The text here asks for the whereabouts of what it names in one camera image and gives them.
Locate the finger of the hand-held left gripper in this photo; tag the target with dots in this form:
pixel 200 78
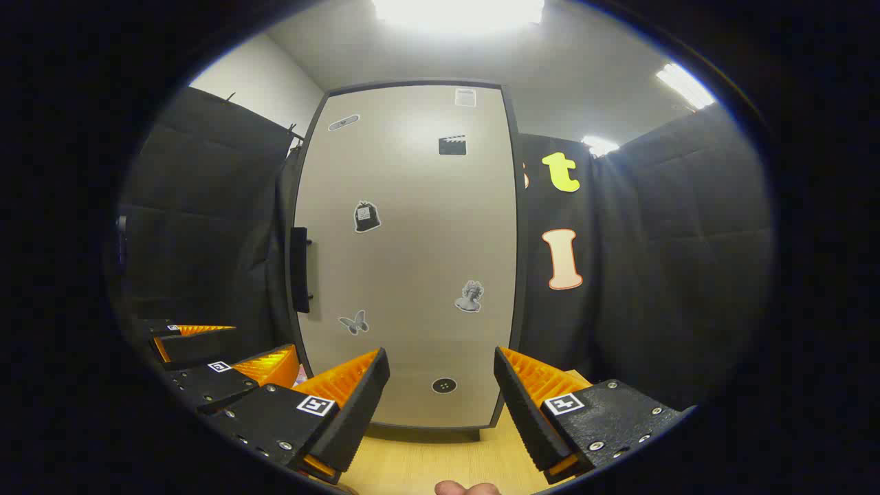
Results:
pixel 206 388
pixel 196 347

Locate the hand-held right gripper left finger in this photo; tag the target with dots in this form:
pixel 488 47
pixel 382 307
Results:
pixel 361 405

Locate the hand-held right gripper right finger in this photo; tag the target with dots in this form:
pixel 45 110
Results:
pixel 522 405

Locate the black backdrop cloth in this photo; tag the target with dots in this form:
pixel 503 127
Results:
pixel 653 275

